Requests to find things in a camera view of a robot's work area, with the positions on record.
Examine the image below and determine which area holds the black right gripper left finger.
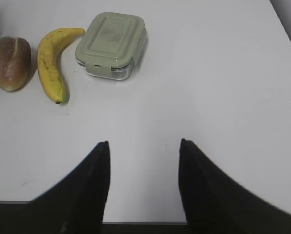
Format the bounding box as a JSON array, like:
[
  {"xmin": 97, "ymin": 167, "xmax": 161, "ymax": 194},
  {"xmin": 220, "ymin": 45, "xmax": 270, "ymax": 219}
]
[{"xmin": 30, "ymin": 141, "xmax": 110, "ymax": 234}]

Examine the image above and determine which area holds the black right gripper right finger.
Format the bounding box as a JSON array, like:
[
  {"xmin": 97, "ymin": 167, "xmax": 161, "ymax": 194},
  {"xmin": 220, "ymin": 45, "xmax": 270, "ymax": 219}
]
[{"xmin": 179, "ymin": 139, "xmax": 291, "ymax": 234}]

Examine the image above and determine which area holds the green lidded food container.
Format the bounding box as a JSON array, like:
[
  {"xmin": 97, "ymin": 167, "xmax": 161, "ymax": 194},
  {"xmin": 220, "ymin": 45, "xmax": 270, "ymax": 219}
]
[{"xmin": 75, "ymin": 12, "xmax": 147, "ymax": 80}]

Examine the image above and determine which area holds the brown bread roll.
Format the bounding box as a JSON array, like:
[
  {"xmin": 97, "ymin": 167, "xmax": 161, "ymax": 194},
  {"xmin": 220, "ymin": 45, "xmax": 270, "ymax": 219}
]
[{"xmin": 0, "ymin": 37, "xmax": 32, "ymax": 92}]

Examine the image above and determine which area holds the yellow banana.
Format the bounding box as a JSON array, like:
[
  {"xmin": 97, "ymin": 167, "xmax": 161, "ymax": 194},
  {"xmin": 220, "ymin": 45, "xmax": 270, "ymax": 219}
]
[{"xmin": 37, "ymin": 28, "xmax": 85, "ymax": 105}]

